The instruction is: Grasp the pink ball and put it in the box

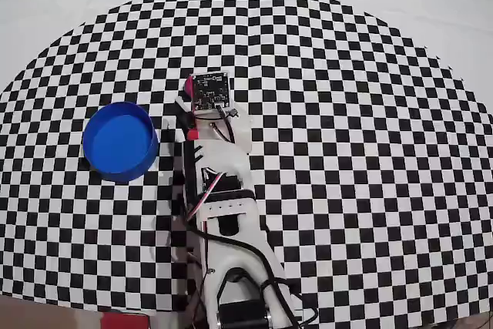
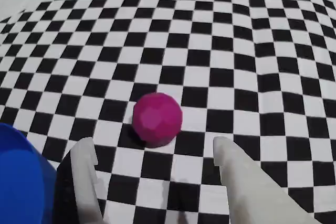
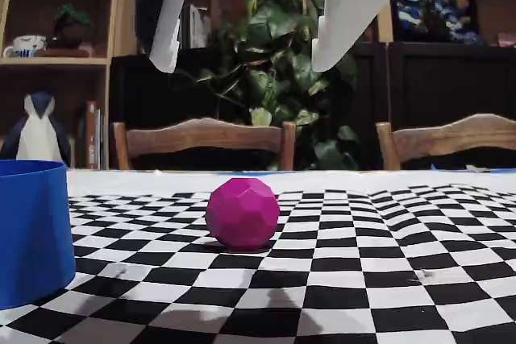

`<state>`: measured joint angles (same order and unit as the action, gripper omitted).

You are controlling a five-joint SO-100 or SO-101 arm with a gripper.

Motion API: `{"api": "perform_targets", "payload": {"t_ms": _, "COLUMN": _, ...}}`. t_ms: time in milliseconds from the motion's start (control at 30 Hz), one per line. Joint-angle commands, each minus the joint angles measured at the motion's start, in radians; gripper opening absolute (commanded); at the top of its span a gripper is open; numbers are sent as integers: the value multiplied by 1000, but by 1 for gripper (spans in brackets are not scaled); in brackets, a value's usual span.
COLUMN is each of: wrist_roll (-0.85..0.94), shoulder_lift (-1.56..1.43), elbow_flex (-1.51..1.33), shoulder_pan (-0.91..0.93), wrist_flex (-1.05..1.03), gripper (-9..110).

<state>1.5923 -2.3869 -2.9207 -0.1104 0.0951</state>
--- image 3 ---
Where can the brown wooden chair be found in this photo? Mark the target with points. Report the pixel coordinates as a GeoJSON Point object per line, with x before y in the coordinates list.
{"type": "Point", "coordinates": [201, 138]}
{"type": "Point", "coordinates": [463, 138]}

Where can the white blue mug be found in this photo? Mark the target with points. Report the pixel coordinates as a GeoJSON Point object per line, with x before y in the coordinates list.
{"type": "Point", "coordinates": [26, 46]}

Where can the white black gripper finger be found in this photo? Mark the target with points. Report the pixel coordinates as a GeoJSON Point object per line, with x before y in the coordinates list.
{"type": "Point", "coordinates": [171, 17]}

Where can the black white book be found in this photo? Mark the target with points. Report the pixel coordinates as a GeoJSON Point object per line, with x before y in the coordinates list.
{"type": "Point", "coordinates": [197, 26]}

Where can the leafy green plant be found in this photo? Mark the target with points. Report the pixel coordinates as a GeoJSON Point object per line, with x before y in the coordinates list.
{"type": "Point", "coordinates": [274, 38]}

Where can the blue round box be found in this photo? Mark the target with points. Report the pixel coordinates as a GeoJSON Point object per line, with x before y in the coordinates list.
{"type": "Point", "coordinates": [32, 231]}

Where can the red white small box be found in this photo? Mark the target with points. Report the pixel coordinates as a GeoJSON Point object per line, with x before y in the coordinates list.
{"type": "Point", "coordinates": [507, 40]}

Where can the light wooden bookshelf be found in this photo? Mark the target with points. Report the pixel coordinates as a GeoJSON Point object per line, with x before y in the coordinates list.
{"type": "Point", "coordinates": [60, 61]}
{"type": "Point", "coordinates": [385, 30]}

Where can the pink faceted ball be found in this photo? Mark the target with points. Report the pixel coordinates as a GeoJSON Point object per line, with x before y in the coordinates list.
{"type": "Point", "coordinates": [242, 215]}

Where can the checkerboard printed white sheet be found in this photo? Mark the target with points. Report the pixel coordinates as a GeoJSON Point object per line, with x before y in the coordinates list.
{"type": "Point", "coordinates": [363, 259]}

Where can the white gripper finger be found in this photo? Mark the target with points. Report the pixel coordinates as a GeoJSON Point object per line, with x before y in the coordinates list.
{"type": "Point", "coordinates": [350, 5]}

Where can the red spined tall book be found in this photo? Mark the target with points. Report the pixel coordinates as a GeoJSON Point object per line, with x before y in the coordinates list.
{"type": "Point", "coordinates": [92, 134]}

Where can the dark cabinet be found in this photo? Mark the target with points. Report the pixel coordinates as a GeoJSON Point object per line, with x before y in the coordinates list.
{"type": "Point", "coordinates": [443, 86]}

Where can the starry night picture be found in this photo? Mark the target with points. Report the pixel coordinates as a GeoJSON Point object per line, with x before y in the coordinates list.
{"type": "Point", "coordinates": [435, 5]}

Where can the blue white penguin figure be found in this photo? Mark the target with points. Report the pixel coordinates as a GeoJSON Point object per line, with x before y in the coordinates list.
{"type": "Point", "coordinates": [38, 138]}

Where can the blue tape strip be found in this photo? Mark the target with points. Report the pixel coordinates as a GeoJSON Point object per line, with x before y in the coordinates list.
{"type": "Point", "coordinates": [443, 167]}

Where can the brick bonsai tree model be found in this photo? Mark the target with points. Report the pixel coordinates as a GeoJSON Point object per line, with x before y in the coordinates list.
{"type": "Point", "coordinates": [70, 30]}

